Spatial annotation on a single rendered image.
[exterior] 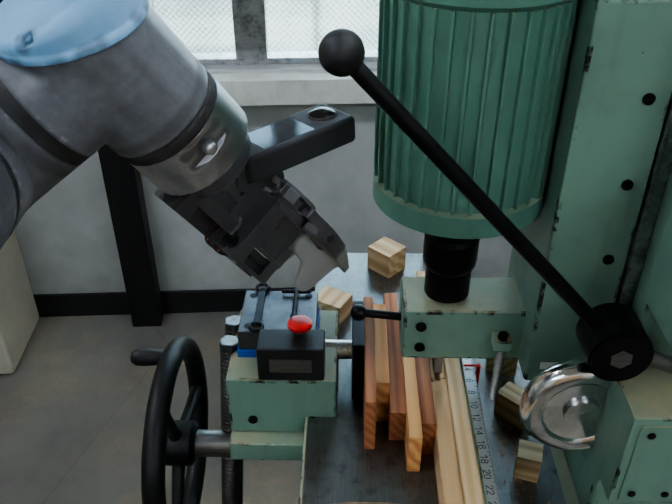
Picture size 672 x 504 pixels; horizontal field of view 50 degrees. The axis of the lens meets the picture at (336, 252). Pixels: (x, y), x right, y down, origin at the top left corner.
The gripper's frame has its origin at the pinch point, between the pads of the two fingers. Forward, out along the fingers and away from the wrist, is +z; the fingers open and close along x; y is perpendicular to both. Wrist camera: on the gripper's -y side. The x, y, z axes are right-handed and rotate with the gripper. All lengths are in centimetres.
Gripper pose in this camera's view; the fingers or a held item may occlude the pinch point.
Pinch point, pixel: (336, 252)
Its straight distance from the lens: 72.6
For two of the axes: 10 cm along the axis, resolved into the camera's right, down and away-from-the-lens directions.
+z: 4.5, 4.8, 7.5
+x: 6.2, 4.4, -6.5
